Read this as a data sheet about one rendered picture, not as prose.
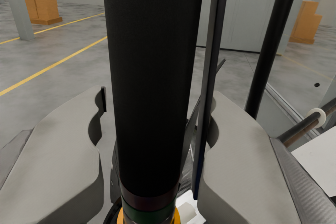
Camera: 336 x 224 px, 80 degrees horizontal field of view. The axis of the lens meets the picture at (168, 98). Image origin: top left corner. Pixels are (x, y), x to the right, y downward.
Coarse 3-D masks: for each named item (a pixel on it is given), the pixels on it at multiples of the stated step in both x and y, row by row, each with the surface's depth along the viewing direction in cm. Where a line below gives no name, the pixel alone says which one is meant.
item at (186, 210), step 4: (184, 204) 18; (188, 204) 17; (180, 208) 17; (184, 208) 17; (188, 208) 17; (192, 208) 17; (180, 212) 17; (184, 212) 17; (188, 212) 17; (192, 212) 17; (180, 216) 16; (184, 216) 17; (188, 216) 17; (192, 216) 17; (180, 220) 16; (184, 220) 16; (188, 220) 16
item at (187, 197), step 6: (186, 192) 19; (180, 198) 18; (186, 198) 18; (192, 198) 18; (180, 204) 18; (192, 204) 18; (198, 216) 17; (192, 222) 16; (198, 222) 16; (204, 222) 17
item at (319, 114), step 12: (276, 0) 12; (288, 0) 11; (276, 12) 12; (288, 12) 12; (276, 24) 12; (276, 36) 12; (264, 48) 13; (276, 48) 13; (264, 60) 13; (264, 72) 14; (252, 84) 15; (264, 84) 14; (252, 96) 15; (252, 108) 15; (324, 108) 32; (312, 120) 29; (324, 120) 30; (288, 132) 26
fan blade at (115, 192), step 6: (114, 150) 62; (114, 156) 60; (114, 162) 58; (114, 168) 58; (114, 174) 58; (114, 180) 59; (114, 186) 60; (114, 192) 60; (120, 192) 52; (114, 198) 61
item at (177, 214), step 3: (120, 210) 14; (177, 210) 14; (120, 213) 14; (177, 213) 14; (120, 216) 14; (174, 216) 14; (177, 216) 14; (117, 219) 14; (120, 219) 14; (177, 219) 14; (117, 222) 14; (120, 222) 13; (174, 222) 13; (177, 222) 14
